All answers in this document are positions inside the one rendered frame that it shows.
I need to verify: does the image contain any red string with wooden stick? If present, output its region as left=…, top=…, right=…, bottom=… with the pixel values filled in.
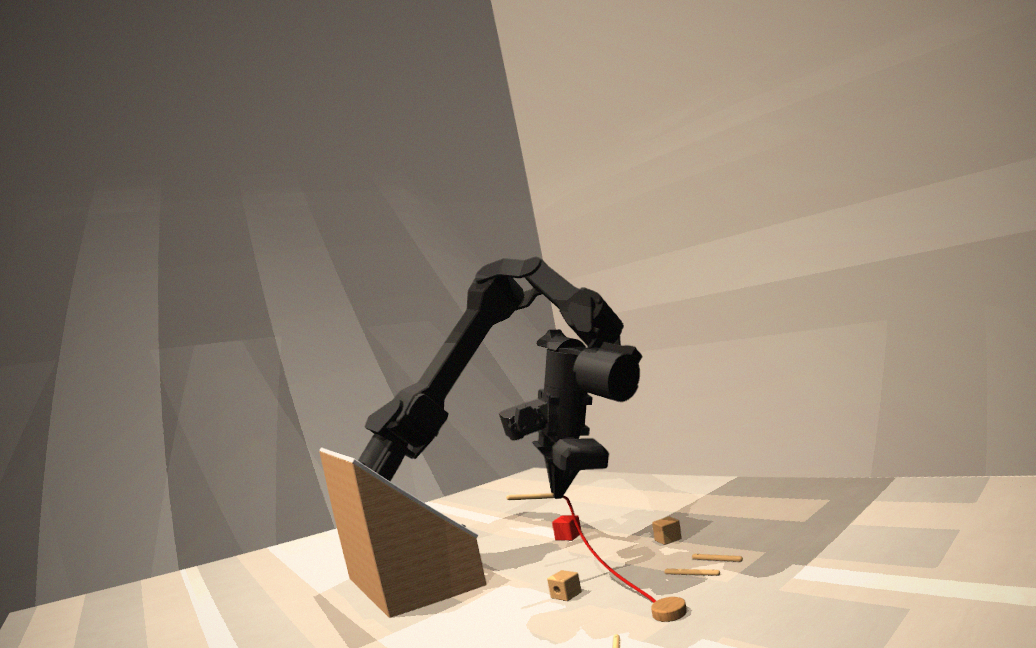
left=506, top=494, right=656, bottom=602

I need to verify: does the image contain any red cube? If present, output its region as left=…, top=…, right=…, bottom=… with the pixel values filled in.
left=552, top=515, right=581, bottom=541

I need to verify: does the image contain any round wooden button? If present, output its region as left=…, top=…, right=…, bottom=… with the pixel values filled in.
left=651, top=596, right=687, bottom=622

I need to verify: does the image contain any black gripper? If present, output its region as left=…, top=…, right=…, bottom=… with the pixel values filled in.
left=533, top=384, right=609, bottom=499

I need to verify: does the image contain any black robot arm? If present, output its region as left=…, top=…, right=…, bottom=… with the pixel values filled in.
left=358, top=256, right=643, bottom=482

